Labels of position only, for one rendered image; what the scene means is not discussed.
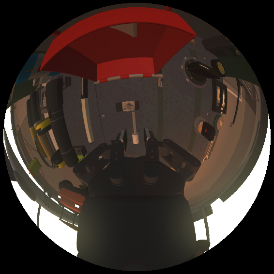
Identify white round key holder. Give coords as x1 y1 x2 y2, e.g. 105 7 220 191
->
194 117 207 135

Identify orange red box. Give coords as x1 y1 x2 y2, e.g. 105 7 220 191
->
58 188 87 210

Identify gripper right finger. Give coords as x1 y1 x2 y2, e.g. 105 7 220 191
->
143 127 202 182

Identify dark grey box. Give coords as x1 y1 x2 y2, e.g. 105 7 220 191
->
202 35 243 57

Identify black torch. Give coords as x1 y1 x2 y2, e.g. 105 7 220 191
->
46 78 78 168

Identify black selector knob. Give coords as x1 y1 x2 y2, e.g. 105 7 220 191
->
184 59 215 76

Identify blue container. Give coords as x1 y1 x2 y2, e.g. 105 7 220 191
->
16 53 61 85

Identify green indicator lamp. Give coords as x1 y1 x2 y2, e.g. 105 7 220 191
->
213 114 225 131

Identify black panel meter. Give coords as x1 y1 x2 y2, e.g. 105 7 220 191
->
211 80 228 114

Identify black key with chain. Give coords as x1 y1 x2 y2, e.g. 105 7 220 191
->
201 121 216 162

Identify olive small box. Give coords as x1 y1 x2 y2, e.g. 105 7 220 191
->
29 157 42 175

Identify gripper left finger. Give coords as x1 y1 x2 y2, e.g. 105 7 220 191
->
73 129 128 178

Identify grey ground power unit body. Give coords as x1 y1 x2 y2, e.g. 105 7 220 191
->
94 36 231 164

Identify black cable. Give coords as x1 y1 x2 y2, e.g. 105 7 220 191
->
232 76 243 127

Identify yellow cylinder tool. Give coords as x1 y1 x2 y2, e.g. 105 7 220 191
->
34 118 67 169

